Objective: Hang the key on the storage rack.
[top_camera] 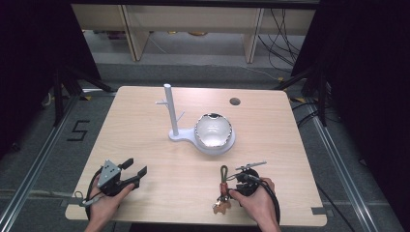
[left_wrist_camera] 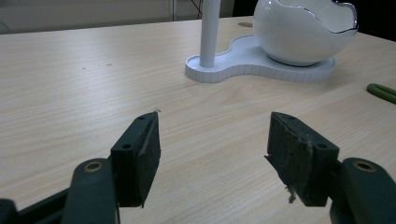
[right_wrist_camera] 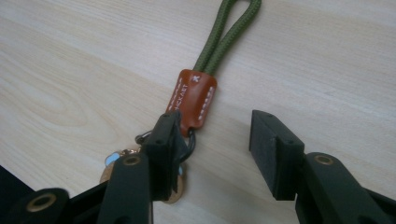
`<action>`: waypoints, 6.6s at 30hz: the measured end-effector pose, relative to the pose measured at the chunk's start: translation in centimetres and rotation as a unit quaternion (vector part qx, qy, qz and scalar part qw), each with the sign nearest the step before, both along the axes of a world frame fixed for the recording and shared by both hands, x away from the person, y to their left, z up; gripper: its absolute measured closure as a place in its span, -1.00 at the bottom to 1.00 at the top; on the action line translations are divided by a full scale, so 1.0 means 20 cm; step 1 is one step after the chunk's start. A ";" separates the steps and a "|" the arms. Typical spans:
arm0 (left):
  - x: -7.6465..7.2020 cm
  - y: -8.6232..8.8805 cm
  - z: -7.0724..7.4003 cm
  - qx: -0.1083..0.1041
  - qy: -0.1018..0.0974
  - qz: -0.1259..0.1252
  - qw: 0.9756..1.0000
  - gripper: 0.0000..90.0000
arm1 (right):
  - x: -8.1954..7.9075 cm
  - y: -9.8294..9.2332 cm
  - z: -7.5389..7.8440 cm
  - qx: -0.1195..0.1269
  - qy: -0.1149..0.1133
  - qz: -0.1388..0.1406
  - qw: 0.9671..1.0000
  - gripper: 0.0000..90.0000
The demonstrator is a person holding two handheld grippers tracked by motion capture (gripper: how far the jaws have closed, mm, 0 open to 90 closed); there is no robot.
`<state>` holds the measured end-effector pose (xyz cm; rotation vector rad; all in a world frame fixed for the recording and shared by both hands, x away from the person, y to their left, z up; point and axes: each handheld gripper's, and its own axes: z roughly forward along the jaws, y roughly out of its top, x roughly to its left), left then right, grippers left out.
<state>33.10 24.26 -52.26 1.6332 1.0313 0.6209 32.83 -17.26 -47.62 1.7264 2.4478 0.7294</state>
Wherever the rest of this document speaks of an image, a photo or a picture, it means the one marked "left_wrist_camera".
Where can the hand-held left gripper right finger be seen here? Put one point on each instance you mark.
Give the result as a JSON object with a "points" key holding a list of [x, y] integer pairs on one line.
{"points": [[299, 161]]}

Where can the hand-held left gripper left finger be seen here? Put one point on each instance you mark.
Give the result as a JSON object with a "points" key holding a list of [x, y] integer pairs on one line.
{"points": [[137, 161]]}

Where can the green stems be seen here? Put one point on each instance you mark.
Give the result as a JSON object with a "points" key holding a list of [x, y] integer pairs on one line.
{"points": [[382, 92]]}

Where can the white stand with pole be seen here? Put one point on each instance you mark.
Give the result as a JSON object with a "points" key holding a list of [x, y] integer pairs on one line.
{"points": [[236, 62]]}

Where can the white egg-shaped bowl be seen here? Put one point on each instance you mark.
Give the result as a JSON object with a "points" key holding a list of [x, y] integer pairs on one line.
{"points": [[299, 37]]}

